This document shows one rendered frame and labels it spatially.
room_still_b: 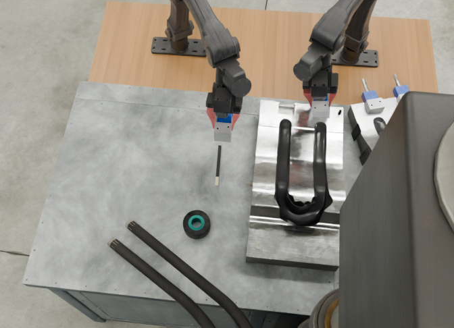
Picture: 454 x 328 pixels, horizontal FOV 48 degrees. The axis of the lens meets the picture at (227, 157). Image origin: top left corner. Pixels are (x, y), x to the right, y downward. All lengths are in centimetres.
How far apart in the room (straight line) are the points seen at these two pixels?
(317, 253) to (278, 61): 72
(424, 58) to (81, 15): 195
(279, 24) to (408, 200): 168
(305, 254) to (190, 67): 77
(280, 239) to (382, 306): 115
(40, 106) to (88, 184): 125
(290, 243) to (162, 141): 53
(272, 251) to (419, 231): 119
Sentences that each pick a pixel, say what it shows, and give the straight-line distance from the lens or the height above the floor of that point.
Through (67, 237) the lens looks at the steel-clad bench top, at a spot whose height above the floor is 80.
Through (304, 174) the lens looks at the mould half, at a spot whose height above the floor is 90.
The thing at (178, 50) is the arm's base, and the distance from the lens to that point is 184.
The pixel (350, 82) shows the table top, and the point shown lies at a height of 80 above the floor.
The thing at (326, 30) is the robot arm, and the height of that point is 120.
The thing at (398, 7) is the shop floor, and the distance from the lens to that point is 324.
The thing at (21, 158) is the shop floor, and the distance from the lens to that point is 272.
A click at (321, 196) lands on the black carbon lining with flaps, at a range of 148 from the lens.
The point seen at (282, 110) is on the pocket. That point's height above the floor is 86.
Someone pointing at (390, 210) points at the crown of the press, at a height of 197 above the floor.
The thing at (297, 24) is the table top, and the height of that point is 80.
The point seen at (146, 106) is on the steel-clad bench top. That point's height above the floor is 80.
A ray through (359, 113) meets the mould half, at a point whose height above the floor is 85.
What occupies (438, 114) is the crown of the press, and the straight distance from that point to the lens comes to 32.
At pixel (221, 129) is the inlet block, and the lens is 149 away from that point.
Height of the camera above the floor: 226
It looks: 63 degrees down
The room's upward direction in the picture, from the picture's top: straight up
